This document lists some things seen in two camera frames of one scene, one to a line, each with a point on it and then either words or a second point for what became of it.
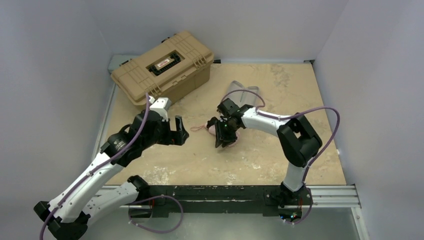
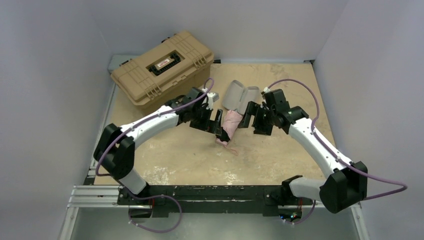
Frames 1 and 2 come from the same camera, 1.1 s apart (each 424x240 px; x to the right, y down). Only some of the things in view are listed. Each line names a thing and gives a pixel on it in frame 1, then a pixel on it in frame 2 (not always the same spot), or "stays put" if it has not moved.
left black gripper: (172, 133) -> (208, 122)
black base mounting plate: (273, 200) stays put
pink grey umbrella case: (241, 95) stays put
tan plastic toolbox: (178, 66) stays put
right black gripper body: (224, 129) -> (253, 115)
